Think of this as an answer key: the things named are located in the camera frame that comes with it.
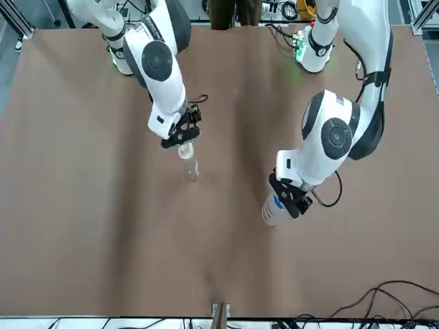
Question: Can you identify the aluminium frame post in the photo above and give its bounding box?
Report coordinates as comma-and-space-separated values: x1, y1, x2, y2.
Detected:
410, 0, 439, 36
211, 302, 232, 329
0, 0, 35, 38

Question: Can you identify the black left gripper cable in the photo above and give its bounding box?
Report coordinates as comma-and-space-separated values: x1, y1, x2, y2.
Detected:
310, 169, 343, 208

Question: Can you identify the black left base cable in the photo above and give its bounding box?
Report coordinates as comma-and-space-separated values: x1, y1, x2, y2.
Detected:
267, 22, 299, 45

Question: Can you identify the yellow plastic object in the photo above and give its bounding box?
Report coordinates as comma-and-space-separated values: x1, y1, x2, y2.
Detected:
296, 0, 317, 18

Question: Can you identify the clear condiment bottle white cap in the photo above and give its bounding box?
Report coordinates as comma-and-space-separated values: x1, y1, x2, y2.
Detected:
177, 143, 201, 183

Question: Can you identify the white power strip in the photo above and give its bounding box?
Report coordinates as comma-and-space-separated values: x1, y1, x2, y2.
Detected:
262, 0, 296, 19

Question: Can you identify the clear drink bottle blue cap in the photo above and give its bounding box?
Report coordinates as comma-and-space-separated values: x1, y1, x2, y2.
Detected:
262, 191, 292, 228

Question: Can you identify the person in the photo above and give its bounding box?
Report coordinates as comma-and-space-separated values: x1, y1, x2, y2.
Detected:
209, 0, 262, 31

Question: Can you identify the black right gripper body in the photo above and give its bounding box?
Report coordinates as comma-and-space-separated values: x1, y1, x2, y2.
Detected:
171, 106, 203, 136

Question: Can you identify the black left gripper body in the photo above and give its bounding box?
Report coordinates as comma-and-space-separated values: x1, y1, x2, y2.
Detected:
286, 183, 313, 215

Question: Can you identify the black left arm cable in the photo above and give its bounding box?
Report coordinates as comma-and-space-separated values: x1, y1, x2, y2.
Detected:
342, 37, 394, 103

